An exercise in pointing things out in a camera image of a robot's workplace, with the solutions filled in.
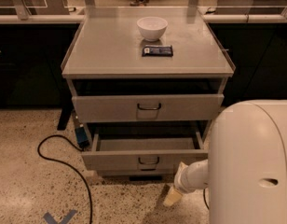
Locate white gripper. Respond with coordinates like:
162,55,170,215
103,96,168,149
163,162,194,207

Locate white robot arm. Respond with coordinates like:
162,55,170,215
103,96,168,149
164,100,287,224

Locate black cable right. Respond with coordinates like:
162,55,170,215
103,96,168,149
202,188,211,211

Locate white ceramic bowl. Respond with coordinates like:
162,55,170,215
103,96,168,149
137,17,168,41

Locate grey drawer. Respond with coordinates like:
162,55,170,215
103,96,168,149
72,94,224,122
82,133,208,175

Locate blue power adapter box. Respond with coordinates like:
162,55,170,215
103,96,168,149
75,127,89,148

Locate grey drawer cabinet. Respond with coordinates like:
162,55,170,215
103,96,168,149
61,6,237,177

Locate black floor cable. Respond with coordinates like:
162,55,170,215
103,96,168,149
36,134,94,224

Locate grey top drawer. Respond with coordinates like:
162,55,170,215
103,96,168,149
72,94,224,122

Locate dark blue snack bar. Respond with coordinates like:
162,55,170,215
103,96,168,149
142,45,173,57

